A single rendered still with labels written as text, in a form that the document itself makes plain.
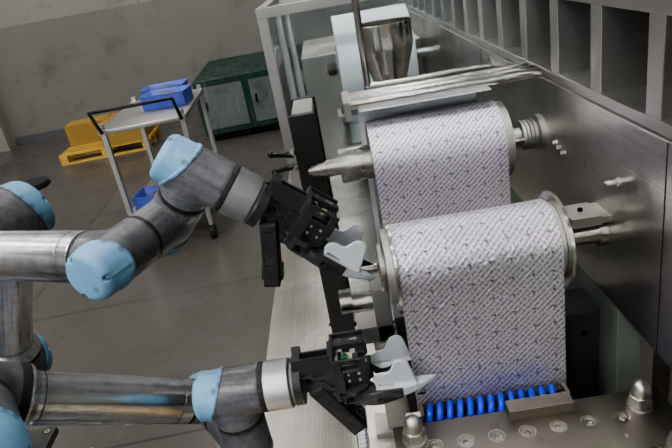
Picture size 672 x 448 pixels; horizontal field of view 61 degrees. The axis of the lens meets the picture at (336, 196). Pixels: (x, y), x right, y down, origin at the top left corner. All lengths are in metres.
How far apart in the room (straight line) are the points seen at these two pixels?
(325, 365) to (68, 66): 8.29
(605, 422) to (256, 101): 5.95
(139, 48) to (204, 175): 7.88
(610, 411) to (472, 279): 0.28
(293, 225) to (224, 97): 5.82
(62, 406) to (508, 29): 1.08
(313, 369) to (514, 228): 0.36
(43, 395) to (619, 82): 0.92
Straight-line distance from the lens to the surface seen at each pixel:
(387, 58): 1.45
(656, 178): 0.79
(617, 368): 1.05
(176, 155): 0.82
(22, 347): 1.40
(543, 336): 0.94
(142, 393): 1.00
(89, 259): 0.79
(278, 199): 0.83
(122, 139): 7.23
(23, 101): 9.31
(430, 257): 0.83
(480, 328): 0.90
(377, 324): 0.96
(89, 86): 8.95
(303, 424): 1.17
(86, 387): 0.97
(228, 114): 6.67
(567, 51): 1.04
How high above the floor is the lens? 1.69
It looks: 22 degrees down
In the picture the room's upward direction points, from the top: 10 degrees counter-clockwise
